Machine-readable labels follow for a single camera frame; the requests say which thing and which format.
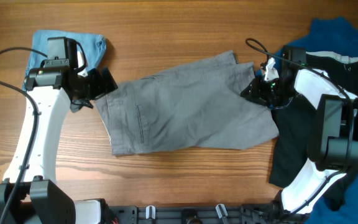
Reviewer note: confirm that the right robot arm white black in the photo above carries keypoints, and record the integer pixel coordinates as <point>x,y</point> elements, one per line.
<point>323,111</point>

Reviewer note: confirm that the black garment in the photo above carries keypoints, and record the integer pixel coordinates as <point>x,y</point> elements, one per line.
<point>318,129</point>

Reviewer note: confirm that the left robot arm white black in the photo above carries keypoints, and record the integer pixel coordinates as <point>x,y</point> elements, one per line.
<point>28,191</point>

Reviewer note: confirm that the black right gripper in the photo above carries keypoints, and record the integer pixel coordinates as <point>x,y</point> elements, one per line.
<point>255,93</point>

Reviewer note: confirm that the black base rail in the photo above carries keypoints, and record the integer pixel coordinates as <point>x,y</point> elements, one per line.
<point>183,215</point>

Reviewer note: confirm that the grey shorts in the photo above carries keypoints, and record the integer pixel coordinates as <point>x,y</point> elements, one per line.
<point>198,104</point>

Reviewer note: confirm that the folded light blue jeans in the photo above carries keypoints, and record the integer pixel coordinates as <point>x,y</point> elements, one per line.
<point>94,45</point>

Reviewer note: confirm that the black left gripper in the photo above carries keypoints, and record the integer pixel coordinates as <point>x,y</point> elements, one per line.
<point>101,88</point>

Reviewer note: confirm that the blue shirt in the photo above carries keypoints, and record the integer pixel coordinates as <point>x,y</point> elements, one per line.
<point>332,46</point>

